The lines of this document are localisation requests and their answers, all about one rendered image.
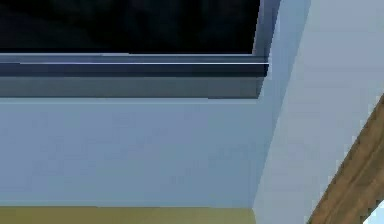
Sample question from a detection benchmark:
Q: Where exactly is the dark window with grey frame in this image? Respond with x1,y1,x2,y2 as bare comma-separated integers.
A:
0,0,282,100

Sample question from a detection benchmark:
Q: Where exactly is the brown wooden door frame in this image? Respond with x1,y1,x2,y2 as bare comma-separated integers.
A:
306,94,384,224

